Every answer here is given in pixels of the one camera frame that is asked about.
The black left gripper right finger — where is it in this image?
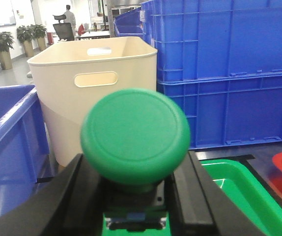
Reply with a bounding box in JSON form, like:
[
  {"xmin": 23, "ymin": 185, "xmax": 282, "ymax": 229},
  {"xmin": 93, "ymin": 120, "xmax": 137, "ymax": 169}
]
[{"xmin": 171, "ymin": 152, "xmax": 264, "ymax": 236}]

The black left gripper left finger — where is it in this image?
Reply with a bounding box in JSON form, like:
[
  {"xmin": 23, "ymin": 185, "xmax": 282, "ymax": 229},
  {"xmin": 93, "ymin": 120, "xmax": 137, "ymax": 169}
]
[{"xmin": 0, "ymin": 154, "xmax": 102, "ymax": 236}]

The green push button switch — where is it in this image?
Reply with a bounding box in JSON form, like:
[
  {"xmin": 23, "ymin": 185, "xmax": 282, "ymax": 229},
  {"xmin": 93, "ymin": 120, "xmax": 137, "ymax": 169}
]
[{"xmin": 80, "ymin": 88, "xmax": 190, "ymax": 236}]

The blue bin at left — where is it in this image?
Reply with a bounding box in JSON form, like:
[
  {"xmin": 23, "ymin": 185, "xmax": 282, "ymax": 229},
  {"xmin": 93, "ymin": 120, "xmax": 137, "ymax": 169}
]
[{"xmin": 0, "ymin": 85, "xmax": 49, "ymax": 216}]

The green plastic tray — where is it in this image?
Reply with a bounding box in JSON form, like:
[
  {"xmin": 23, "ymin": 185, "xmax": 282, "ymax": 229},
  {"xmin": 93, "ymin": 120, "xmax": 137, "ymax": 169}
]
[{"xmin": 101, "ymin": 159, "xmax": 282, "ymax": 236}]

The stacked blue crate lower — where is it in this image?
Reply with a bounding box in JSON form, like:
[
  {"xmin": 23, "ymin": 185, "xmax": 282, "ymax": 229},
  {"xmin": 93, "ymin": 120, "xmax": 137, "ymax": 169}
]
[{"xmin": 157, "ymin": 74, "xmax": 282, "ymax": 149}]

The stacked blue crate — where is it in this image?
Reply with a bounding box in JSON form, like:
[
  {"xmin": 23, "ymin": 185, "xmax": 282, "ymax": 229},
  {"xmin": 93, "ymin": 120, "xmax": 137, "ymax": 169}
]
[
  {"xmin": 157, "ymin": 74, "xmax": 282, "ymax": 149},
  {"xmin": 140, "ymin": 0, "xmax": 282, "ymax": 83}
]

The cream plastic basket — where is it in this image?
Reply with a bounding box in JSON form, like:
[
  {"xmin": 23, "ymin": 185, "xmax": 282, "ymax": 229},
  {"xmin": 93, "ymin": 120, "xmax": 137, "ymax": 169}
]
[{"xmin": 28, "ymin": 36, "xmax": 158, "ymax": 166}]

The stacked blue crate upper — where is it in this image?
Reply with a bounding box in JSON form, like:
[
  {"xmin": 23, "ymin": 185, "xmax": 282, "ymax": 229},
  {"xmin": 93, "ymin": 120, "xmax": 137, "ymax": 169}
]
[{"xmin": 140, "ymin": 0, "xmax": 282, "ymax": 83}]

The black office chair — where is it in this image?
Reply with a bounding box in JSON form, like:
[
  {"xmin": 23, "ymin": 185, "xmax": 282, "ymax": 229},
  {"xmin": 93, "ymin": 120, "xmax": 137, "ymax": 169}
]
[{"xmin": 53, "ymin": 14, "xmax": 75, "ymax": 41}]

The potted green plant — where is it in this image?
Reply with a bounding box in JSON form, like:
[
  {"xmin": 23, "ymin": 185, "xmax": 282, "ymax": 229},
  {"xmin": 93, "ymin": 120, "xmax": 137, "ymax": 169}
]
[{"xmin": 0, "ymin": 31, "xmax": 14, "ymax": 70}]

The standing person in white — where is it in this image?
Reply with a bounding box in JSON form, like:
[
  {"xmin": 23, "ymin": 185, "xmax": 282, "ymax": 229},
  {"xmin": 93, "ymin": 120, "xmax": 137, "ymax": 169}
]
[{"xmin": 63, "ymin": 4, "xmax": 76, "ymax": 35}]

